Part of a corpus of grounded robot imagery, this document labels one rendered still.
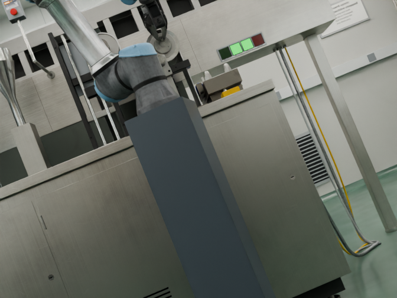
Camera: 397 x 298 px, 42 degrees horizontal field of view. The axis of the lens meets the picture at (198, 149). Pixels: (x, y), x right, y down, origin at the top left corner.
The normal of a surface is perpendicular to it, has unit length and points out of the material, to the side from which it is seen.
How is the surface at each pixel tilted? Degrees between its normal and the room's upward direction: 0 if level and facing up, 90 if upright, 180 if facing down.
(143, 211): 90
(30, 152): 90
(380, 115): 90
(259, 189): 90
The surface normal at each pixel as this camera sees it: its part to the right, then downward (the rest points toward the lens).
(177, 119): -0.19, 0.02
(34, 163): 0.03, -0.07
